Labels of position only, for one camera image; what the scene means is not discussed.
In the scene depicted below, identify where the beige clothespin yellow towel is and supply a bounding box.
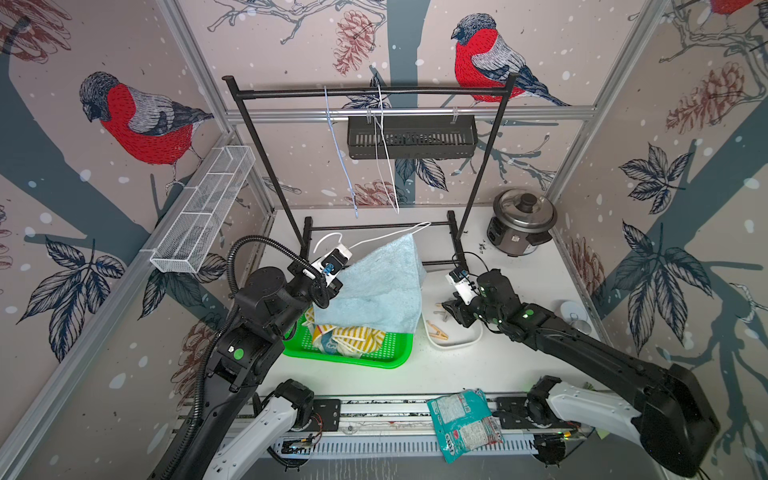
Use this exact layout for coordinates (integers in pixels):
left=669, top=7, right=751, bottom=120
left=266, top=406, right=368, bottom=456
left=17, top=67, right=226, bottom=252
left=426, top=321, right=450, bottom=342

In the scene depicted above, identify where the yellow striped towel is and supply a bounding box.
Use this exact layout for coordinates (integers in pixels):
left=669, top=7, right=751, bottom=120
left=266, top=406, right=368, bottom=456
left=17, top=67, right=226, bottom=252
left=303, top=309, right=386, bottom=358

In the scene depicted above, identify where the light blue towel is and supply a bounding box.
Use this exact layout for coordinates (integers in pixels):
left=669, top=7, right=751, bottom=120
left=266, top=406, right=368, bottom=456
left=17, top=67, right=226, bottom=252
left=314, top=234, right=426, bottom=334

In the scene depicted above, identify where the light blue wire hanger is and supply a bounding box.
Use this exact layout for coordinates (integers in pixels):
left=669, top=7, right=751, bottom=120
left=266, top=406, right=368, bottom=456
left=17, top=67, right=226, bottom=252
left=322, top=85, right=359, bottom=219

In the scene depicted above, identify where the white hanger with blue towel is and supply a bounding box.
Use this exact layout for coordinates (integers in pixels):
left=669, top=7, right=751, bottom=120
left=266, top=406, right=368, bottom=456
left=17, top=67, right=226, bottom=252
left=312, top=222, right=432, bottom=254

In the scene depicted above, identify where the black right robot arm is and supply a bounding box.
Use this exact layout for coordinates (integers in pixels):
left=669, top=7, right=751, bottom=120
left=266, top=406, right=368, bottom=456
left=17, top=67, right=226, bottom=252
left=442, top=267, right=720, bottom=478

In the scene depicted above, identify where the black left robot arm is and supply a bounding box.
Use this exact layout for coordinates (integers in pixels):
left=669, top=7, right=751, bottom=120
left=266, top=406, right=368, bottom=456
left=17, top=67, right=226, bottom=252
left=150, top=235, right=352, bottom=479

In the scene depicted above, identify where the white rectangular tray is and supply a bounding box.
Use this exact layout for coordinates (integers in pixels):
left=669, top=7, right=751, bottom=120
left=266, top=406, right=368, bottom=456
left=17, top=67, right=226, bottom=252
left=421, top=287, right=484, bottom=351

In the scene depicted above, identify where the green plastic basket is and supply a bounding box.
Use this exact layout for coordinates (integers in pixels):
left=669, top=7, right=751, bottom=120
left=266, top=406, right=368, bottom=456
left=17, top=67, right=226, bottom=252
left=284, top=316, right=413, bottom=369

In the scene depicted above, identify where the silver rice cooker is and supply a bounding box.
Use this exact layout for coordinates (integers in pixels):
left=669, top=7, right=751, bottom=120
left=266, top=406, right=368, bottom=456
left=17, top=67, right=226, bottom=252
left=486, top=188, right=558, bottom=257

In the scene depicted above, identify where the small glass bottle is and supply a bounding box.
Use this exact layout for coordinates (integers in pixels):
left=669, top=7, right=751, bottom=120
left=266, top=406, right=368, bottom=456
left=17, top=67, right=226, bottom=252
left=570, top=319, right=592, bottom=335

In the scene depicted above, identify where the teal snack packet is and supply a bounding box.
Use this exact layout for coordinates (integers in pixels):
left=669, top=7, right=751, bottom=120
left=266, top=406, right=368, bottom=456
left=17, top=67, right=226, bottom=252
left=427, top=389, right=503, bottom=464

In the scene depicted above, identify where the black clothes rack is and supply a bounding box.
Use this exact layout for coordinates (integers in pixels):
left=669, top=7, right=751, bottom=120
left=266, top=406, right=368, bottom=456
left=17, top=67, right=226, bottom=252
left=222, top=75, right=512, bottom=258

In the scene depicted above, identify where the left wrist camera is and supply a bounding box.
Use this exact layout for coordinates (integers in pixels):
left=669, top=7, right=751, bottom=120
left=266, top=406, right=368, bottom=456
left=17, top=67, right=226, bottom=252
left=312, top=243, right=352, bottom=285

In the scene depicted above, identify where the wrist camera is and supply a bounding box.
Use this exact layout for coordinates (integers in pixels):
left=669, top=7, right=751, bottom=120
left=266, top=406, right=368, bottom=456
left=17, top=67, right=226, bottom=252
left=446, top=266, right=478, bottom=305
left=312, top=243, right=352, bottom=285

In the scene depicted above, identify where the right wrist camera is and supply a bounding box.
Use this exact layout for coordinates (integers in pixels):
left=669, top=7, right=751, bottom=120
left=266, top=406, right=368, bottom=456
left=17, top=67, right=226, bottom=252
left=446, top=266, right=478, bottom=305

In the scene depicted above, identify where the white wire mesh shelf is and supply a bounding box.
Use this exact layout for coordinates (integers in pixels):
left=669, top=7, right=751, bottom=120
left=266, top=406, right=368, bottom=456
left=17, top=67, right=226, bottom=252
left=150, top=145, right=255, bottom=274

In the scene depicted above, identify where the black wall basket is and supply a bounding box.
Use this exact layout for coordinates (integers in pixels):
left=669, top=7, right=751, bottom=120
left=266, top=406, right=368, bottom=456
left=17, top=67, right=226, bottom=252
left=347, top=114, right=478, bottom=160

